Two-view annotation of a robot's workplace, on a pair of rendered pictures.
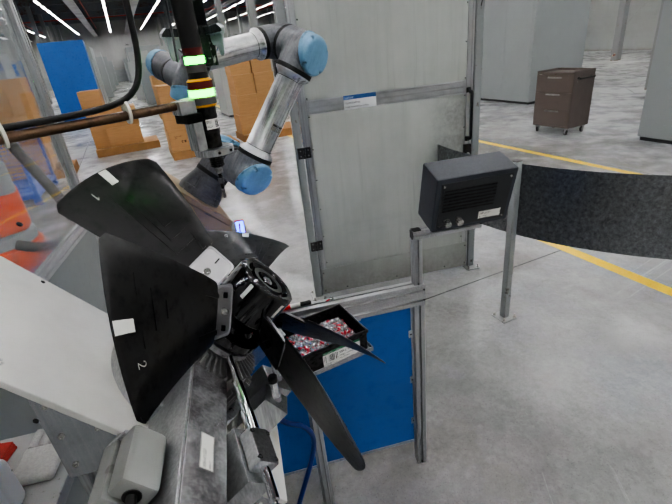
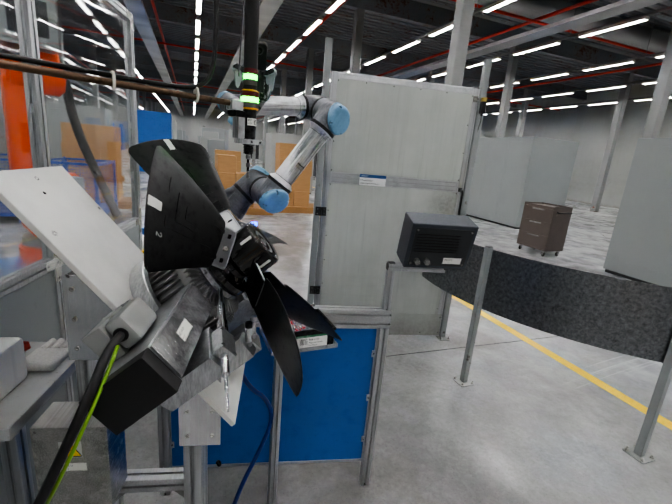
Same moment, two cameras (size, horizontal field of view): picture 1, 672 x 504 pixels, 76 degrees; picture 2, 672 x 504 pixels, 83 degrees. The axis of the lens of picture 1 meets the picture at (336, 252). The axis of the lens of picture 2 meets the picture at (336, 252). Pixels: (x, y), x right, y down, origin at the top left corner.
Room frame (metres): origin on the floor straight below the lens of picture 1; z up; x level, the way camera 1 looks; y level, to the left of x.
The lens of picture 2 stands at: (-0.19, -0.06, 1.45)
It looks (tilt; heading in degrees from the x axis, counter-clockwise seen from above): 14 degrees down; 1
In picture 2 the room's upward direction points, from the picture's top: 5 degrees clockwise
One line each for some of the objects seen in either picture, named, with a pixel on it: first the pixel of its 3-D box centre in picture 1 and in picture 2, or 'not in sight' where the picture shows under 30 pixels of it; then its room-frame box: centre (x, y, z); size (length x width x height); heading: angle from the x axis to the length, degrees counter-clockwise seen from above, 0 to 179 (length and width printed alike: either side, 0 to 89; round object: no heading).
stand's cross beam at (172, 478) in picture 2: not in sight; (151, 479); (0.63, 0.39, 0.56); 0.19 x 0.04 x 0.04; 100
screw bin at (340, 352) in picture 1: (322, 338); (297, 329); (1.02, 0.07, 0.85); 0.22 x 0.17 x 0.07; 116
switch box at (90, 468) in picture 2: not in sight; (82, 454); (0.52, 0.49, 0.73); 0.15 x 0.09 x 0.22; 100
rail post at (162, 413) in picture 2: not in sight; (164, 412); (1.10, 0.59, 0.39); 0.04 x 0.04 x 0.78; 10
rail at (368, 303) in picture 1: (292, 319); (277, 315); (1.17, 0.16, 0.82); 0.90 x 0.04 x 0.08; 100
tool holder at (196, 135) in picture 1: (204, 127); (245, 123); (0.79, 0.21, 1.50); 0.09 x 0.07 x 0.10; 135
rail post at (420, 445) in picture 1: (419, 388); (372, 408); (1.25, -0.26, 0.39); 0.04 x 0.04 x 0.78; 10
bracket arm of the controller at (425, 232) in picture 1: (445, 228); (415, 267); (1.27, -0.36, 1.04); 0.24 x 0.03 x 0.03; 100
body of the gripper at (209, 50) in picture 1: (199, 45); (256, 85); (1.09, 0.26, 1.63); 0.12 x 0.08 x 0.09; 10
